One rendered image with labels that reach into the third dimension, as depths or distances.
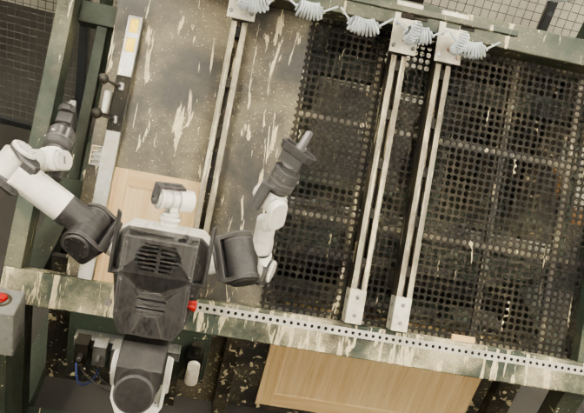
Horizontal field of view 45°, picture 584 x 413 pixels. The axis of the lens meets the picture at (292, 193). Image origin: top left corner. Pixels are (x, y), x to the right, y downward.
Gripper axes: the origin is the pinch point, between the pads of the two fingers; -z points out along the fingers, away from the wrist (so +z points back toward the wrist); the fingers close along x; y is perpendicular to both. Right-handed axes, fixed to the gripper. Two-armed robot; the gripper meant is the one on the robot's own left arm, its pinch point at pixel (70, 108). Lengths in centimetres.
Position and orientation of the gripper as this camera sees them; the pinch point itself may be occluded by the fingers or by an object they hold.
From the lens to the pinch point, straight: 251.8
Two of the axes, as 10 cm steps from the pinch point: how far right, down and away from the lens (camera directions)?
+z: -0.9, 8.1, -5.9
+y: 9.8, 1.8, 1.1
